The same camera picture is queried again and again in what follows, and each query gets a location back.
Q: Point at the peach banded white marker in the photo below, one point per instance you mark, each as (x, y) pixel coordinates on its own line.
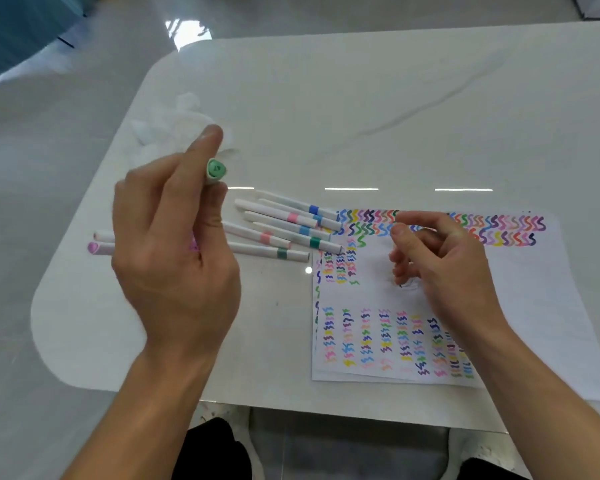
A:
(102, 236)

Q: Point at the light green banded white marker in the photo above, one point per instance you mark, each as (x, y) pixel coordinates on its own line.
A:
(216, 168)

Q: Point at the person's right forearm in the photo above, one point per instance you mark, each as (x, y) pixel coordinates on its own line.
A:
(545, 409)

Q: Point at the grey green banded white marker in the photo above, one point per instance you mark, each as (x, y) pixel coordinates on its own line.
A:
(260, 250)

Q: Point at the person's right white shoe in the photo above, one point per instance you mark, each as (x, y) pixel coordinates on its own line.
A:
(475, 444)

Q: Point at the lilac banded white marker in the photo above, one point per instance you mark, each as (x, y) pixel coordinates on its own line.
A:
(94, 248)

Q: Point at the salmon banded white marker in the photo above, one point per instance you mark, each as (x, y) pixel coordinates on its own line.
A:
(245, 230)

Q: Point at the black trousers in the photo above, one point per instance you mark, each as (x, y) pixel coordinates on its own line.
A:
(205, 444)

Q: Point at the person's left hand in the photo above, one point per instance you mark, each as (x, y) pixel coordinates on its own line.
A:
(175, 274)

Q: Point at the crumpled white tissue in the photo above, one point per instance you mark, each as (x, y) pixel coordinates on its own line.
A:
(160, 124)

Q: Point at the blue curtain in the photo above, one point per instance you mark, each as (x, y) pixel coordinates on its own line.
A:
(15, 29)

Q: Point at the bunch of white markers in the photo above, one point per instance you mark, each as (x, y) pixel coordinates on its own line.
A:
(265, 208)

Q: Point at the person's right hand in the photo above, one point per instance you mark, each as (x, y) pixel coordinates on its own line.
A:
(455, 274)

